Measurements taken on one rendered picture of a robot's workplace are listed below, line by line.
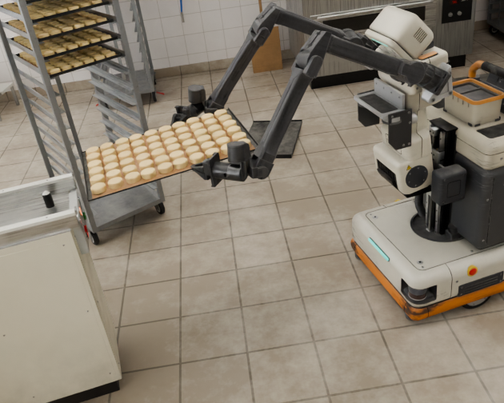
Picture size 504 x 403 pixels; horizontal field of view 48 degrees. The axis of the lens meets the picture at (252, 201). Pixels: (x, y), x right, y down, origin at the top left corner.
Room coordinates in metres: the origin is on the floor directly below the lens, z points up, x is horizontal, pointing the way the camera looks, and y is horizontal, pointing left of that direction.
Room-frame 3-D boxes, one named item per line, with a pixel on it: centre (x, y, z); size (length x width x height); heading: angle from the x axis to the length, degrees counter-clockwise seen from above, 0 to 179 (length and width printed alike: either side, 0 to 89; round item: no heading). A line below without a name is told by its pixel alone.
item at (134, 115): (3.27, 0.74, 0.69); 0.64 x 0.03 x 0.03; 33
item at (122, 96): (3.27, 0.74, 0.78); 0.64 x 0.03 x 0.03; 33
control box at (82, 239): (1.83, 0.66, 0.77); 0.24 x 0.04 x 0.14; 13
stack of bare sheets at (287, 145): (3.92, -0.21, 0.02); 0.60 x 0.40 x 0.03; 164
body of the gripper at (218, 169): (1.65, 0.09, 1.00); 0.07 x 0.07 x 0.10; 59
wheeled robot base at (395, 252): (2.16, -0.87, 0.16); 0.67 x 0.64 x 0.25; 104
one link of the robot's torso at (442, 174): (2.06, -0.72, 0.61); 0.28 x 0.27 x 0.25; 14
